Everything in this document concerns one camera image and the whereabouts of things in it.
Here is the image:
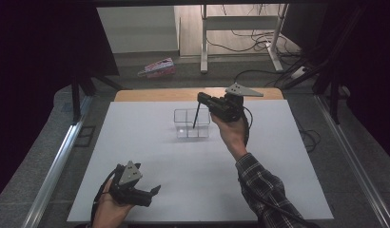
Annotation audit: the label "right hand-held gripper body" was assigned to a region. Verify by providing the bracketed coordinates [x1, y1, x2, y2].
[207, 82, 264, 124]

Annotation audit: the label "black metal stand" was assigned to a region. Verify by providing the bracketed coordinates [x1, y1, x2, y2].
[283, 6, 365, 125]
[70, 72, 125, 124]

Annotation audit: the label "pink printed carton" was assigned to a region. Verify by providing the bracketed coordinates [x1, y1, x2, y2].
[137, 57, 177, 79]

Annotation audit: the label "clear acrylic organizer box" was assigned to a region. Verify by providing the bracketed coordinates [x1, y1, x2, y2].
[173, 107, 212, 140]

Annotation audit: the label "person's right hand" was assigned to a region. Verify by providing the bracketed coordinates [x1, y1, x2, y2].
[210, 112, 250, 162]

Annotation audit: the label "left hand-held gripper cable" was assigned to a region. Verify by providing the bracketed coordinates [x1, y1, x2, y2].
[89, 170, 117, 228]

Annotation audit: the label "black floor cables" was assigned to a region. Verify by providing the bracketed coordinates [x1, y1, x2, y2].
[205, 4, 315, 89]

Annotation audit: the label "thin black pen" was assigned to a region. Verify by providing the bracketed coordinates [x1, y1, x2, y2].
[192, 102, 202, 130]

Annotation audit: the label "black cable beside table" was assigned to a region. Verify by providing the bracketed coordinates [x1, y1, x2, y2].
[292, 117, 322, 154]

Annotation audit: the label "hand-held gripper cable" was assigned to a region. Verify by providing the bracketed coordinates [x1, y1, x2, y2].
[238, 105, 315, 228]
[89, 170, 117, 228]

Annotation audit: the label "aluminium rail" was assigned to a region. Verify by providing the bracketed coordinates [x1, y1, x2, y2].
[21, 94, 94, 228]
[314, 94, 390, 228]

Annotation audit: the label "white cabinet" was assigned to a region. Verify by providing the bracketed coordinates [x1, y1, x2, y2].
[96, 6, 180, 55]

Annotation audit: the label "white power strip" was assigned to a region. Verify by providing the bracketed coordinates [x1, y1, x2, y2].
[290, 66, 308, 80]

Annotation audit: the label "person's left hand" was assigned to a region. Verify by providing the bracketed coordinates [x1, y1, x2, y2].
[91, 178, 136, 228]

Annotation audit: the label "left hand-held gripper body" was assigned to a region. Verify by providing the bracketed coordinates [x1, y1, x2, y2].
[108, 160, 153, 208]

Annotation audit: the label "right hand-held gripper cable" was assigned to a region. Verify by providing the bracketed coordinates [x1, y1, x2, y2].
[238, 105, 315, 228]

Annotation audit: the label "wooden table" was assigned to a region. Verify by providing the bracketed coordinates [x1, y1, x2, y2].
[113, 87, 284, 103]

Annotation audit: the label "white desk frame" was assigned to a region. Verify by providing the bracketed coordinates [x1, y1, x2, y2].
[200, 3, 290, 75]

